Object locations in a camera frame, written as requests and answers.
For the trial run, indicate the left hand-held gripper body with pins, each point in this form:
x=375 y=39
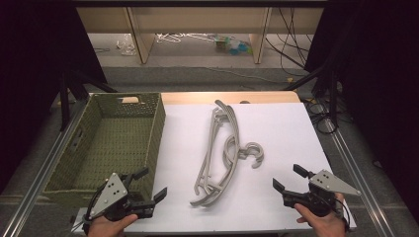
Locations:
x=110 y=194

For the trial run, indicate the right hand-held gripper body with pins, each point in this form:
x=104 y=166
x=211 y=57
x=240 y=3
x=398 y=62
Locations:
x=324 y=186

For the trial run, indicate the grey plastic clothes hanger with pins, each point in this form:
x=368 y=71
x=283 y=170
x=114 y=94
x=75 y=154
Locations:
x=234 y=125
x=260 y=158

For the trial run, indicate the green woven basket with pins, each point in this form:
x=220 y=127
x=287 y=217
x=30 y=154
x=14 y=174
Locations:
x=112 y=138

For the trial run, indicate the person's left hand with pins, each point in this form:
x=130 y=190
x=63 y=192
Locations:
x=107 y=227

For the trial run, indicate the person's right hand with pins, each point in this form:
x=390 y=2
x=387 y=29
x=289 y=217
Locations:
x=324 y=223

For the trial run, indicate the white table sheet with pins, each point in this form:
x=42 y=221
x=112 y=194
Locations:
x=263 y=131

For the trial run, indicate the black metal stand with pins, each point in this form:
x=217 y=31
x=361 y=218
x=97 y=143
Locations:
x=333 y=98
x=66 y=102

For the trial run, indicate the dark curtain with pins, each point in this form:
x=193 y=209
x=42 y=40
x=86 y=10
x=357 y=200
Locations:
x=378 y=82
x=36 y=65

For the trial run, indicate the clear plastic bag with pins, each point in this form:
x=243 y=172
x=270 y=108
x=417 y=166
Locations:
x=126 y=46

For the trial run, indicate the pile of colourful plastic items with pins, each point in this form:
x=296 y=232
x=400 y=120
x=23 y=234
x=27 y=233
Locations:
x=235 y=46

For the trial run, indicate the silver metal rail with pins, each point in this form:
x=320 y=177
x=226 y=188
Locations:
x=39 y=171
x=359 y=184

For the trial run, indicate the light wooden desk frame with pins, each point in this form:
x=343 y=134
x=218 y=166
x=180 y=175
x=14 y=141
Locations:
x=141 y=36

